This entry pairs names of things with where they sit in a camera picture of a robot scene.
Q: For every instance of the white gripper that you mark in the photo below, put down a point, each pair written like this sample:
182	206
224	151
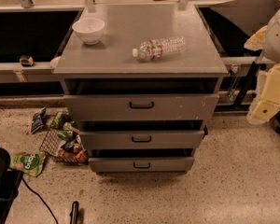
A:
277	39

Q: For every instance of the grey drawer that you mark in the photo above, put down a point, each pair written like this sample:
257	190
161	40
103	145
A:
140	107
155	164
141	139

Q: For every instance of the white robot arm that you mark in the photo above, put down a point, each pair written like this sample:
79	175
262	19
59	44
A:
271	49

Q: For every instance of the grey drawer cabinet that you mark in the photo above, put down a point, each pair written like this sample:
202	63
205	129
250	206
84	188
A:
109	68

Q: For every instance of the grey top drawer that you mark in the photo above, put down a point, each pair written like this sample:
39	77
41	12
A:
140	107

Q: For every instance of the grey bottom drawer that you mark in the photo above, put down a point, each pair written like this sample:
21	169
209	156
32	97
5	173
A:
155	164

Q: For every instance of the black stand tray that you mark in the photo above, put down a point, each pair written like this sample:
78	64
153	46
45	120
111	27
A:
230	25

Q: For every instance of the clear plastic water bottle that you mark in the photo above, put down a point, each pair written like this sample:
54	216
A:
158	48

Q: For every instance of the white ceramic bowl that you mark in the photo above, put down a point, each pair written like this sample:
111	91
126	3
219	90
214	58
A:
89	30

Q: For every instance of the red snack bag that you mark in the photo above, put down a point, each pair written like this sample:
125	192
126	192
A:
81	156

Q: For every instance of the green snack pack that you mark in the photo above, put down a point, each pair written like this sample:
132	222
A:
61	121

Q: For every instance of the tape measure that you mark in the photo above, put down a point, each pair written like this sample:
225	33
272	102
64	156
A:
26	60

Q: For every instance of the blue chip bag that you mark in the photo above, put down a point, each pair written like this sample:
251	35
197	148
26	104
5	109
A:
38	120

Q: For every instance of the black cylindrical tool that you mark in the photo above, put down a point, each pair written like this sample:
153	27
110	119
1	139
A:
74	212

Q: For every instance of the green snack bag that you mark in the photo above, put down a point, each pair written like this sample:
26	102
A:
28	163

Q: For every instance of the black chair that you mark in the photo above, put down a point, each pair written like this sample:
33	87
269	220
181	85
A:
9	184

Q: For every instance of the wire basket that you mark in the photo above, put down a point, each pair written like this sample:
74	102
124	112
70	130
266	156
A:
55	140

